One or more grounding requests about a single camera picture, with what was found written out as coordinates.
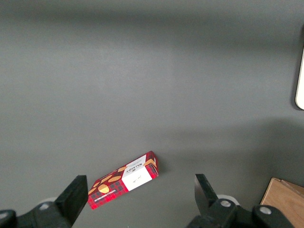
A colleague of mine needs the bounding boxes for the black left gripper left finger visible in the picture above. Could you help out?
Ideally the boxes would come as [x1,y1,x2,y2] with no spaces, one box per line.
[0,175,88,228]

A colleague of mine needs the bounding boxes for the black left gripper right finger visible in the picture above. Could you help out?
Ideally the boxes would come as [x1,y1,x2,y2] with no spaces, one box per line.
[185,173,295,228]

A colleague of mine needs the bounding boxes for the wooden drawer cabinet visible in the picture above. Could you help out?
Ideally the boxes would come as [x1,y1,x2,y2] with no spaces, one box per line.
[260,177,304,228]

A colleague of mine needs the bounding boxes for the red tartan cookie box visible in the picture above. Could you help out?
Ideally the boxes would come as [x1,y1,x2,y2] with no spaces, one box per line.
[87,150,159,211]

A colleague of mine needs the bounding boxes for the beige plastic tray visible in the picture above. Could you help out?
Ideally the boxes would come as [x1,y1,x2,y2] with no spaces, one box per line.
[294,45,304,110]

